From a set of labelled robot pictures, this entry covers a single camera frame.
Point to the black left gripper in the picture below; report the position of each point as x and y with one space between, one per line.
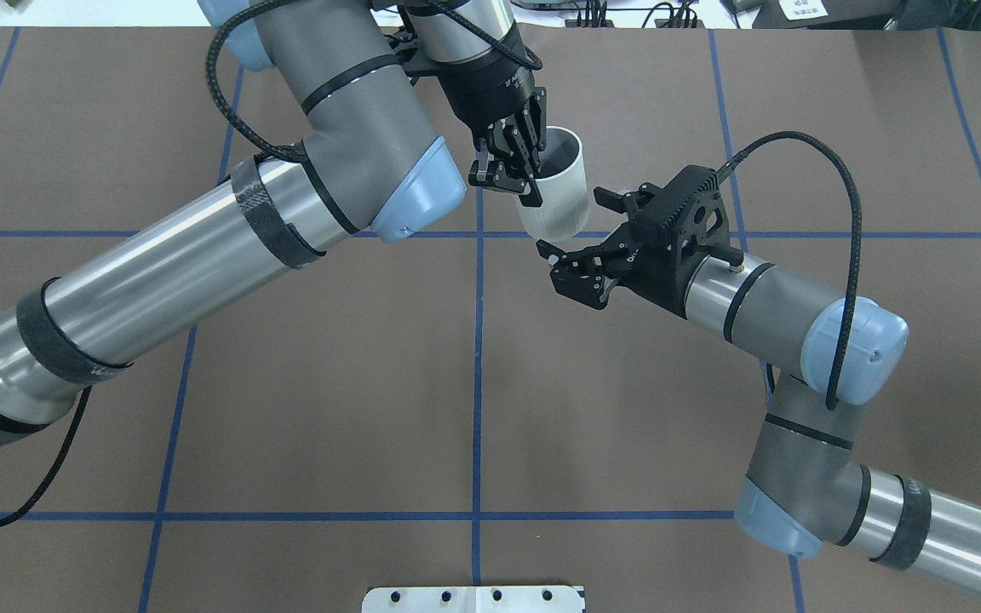
491 95

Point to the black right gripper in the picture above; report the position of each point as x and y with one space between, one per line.
649 282

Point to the white mug with handle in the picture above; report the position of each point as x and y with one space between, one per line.
563 188

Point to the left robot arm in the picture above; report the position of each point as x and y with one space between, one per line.
353 132

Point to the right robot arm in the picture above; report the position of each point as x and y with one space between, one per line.
803 487

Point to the white metal stand base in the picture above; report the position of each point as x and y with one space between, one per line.
508 598

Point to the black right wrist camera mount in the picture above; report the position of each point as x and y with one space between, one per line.
693 210

